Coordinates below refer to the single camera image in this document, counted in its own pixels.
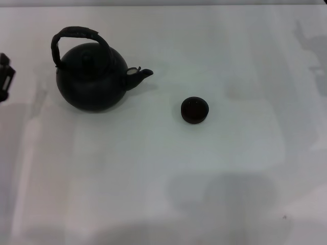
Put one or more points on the black round teapot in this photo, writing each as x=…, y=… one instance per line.
x=89, y=86

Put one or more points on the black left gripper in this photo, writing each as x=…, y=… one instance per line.
x=3, y=97

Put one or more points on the small black teacup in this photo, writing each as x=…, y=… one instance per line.
x=194, y=111

